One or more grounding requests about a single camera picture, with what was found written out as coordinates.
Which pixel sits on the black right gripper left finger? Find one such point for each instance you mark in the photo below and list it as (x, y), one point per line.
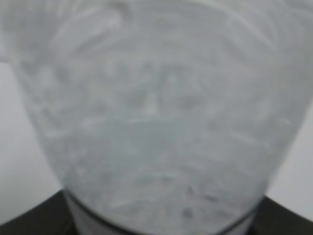
(51, 217)

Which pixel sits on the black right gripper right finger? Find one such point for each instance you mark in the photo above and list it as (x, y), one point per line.
(274, 219)

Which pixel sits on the clear water bottle red label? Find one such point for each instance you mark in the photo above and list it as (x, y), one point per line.
(162, 117)

